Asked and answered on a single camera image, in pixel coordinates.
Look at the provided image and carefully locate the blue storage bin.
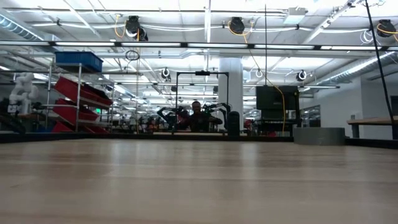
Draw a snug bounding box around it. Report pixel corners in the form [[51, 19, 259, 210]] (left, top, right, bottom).
[[55, 51, 104, 73]]

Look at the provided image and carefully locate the black monitor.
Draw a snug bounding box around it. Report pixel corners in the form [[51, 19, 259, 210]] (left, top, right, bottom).
[[256, 85, 300, 119]]

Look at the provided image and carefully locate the wooden bench table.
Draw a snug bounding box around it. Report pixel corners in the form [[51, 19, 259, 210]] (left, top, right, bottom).
[[346, 115, 398, 139]]

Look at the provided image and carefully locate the thin black vertical pole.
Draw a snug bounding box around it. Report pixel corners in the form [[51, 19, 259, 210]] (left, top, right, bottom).
[[264, 4, 267, 86]]

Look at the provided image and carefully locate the metal shelf rack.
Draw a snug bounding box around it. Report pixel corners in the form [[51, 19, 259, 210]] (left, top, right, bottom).
[[45, 62, 115, 134]]

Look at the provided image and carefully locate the black diagonal rig pole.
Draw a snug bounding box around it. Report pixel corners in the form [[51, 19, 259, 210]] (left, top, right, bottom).
[[365, 0, 396, 123]]

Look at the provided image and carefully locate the white ceiling box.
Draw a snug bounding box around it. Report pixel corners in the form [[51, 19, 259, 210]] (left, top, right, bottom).
[[284, 7, 308, 25]]

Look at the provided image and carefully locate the white pillar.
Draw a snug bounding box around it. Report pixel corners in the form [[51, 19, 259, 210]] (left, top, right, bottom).
[[218, 57, 244, 118]]

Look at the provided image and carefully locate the red storage bin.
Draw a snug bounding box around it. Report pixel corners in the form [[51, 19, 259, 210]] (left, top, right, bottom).
[[54, 77, 113, 110], [52, 121, 108, 134], [52, 98, 99, 125]]

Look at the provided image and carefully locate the yellow cable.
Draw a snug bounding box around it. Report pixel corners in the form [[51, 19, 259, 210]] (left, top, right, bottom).
[[228, 21, 285, 133]]

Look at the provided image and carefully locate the black aluminium table frame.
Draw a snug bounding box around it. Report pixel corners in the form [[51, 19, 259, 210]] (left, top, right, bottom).
[[0, 132, 398, 149]]

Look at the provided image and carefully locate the person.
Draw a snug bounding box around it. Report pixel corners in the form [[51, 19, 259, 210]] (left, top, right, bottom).
[[185, 100, 223, 133]]

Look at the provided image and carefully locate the black camera gantry frame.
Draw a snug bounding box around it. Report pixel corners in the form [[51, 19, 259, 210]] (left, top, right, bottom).
[[175, 70, 230, 131]]

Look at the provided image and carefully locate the long ceiling light strip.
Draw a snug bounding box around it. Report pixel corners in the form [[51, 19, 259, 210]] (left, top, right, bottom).
[[0, 40, 398, 51]]

